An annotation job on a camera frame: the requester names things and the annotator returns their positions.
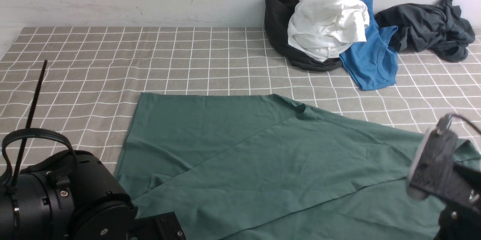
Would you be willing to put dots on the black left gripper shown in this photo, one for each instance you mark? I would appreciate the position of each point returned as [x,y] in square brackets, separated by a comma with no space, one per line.
[160,227]

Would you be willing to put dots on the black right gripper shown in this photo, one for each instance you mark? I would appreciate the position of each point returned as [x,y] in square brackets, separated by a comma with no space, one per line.
[458,188]

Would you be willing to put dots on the green long-sleeve top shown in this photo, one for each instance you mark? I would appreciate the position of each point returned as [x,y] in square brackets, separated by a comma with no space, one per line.
[271,168]

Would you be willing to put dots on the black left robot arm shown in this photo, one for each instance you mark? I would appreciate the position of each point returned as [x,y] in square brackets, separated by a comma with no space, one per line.
[91,205]

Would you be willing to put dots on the grey checked tablecloth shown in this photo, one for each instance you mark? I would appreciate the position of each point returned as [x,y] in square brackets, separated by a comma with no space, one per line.
[95,76]

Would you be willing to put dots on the blue garment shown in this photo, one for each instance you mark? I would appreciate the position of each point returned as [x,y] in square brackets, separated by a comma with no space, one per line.
[372,64]

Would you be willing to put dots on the dark grey garment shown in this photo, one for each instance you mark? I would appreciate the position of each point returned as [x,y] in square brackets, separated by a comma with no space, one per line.
[438,28]

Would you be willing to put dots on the white garment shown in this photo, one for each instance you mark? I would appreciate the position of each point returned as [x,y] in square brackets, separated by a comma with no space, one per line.
[323,29]

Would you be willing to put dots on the black garment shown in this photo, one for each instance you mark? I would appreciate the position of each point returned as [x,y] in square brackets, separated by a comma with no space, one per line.
[277,16]

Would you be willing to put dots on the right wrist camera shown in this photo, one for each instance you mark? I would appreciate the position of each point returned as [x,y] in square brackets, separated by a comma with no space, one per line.
[433,160]

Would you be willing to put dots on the black cable tie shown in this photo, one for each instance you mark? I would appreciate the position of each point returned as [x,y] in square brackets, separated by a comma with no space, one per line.
[28,124]

